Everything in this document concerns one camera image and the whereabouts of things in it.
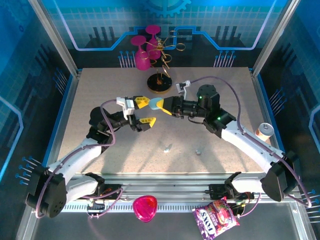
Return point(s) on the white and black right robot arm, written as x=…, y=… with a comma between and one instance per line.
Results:
x=245, y=142

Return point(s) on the aluminium frame post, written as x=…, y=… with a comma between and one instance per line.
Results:
x=55, y=37
x=275, y=37

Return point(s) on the purple candy bag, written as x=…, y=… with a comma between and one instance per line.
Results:
x=215, y=217

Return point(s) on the pink heart-shaped bowl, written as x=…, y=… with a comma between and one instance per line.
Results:
x=145, y=208

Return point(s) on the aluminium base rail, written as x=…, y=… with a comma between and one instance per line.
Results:
x=162, y=186

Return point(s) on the copper drink can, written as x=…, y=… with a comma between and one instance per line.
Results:
x=265, y=132

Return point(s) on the pink wine glass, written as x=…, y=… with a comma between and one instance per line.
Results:
x=143, y=61
x=153, y=51

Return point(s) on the light blue earbud charging case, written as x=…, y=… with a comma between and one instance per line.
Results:
x=155, y=103

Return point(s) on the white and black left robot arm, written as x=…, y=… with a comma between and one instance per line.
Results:
x=75, y=156

